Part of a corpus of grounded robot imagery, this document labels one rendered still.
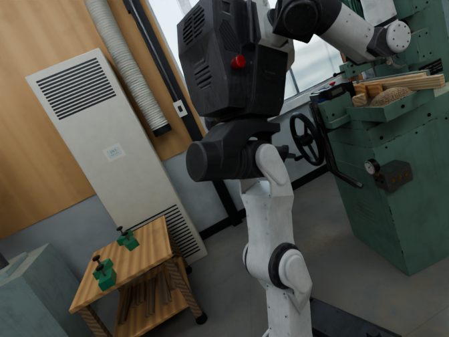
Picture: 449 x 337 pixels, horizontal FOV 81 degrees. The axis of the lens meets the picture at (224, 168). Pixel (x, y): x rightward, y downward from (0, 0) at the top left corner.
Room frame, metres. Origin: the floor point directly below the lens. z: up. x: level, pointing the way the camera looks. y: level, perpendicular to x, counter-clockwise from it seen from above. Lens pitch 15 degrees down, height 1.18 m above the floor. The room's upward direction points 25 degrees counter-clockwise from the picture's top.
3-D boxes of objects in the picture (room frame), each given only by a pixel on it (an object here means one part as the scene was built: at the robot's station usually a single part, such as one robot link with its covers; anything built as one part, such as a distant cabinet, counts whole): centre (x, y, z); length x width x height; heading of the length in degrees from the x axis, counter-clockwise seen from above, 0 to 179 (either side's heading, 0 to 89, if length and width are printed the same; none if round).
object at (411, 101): (1.22, -0.66, 0.87); 0.61 x 0.30 x 0.06; 3
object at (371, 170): (1.00, -0.57, 0.65); 0.06 x 0.04 x 0.08; 3
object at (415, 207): (1.28, -0.89, 0.35); 0.58 x 0.45 x 0.71; 93
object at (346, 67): (1.27, -0.79, 1.03); 0.14 x 0.07 x 0.09; 93
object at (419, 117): (1.27, -0.89, 0.76); 0.57 x 0.45 x 0.09; 93
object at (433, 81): (1.15, -0.77, 0.92); 0.62 x 0.02 x 0.04; 3
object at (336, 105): (1.22, -0.58, 0.91); 0.15 x 0.14 x 0.09; 3
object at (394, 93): (0.97, -0.69, 0.92); 0.14 x 0.09 x 0.04; 93
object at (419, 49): (1.12, -0.96, 1.02); 0.09 x 0.07 x 0.12; 3
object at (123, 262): (1.57, 0.80, 0.32); 0.66 x 0.57 x 0.64; 11
